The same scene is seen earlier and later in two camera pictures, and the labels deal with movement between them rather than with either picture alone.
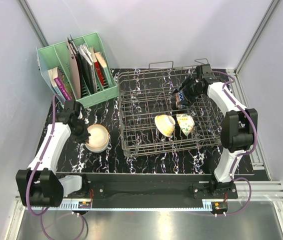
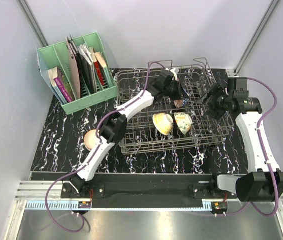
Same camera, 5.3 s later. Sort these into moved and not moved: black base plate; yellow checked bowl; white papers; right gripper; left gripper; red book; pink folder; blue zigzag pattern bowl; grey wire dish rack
Moved: left gripper; right gripper; blue zigzag pattern bowl
Not moved: pink folder; black base plate; grey wire dish rack; yellow checked bowl; white papers; red book
